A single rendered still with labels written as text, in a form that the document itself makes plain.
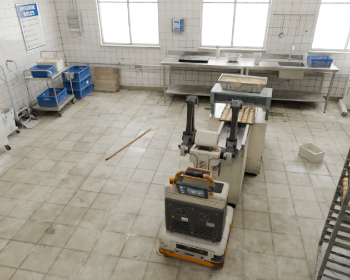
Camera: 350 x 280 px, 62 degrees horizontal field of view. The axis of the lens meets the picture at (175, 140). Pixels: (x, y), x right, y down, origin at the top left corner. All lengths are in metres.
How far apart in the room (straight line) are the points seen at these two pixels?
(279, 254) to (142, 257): 1.35
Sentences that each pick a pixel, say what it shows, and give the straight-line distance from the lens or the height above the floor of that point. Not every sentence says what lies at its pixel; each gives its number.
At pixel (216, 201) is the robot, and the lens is 2.50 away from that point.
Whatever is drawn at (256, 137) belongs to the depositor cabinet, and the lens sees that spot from 3.83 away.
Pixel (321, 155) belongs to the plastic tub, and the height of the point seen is 0.11.
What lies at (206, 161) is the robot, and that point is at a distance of 2.71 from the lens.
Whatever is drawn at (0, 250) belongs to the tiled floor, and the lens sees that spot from 3.62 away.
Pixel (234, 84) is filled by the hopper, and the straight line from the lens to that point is 3.64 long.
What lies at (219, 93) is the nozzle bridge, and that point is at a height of 1.16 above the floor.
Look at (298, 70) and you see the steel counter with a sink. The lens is 6.25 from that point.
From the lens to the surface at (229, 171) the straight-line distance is 3.31.
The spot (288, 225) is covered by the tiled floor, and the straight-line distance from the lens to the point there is 3.59.
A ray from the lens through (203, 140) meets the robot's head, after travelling 2.69.
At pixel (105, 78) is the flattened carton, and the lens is 7.36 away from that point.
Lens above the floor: 2.40
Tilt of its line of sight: 29 degrees down
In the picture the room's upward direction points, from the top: 1 degrees counter-clockwise
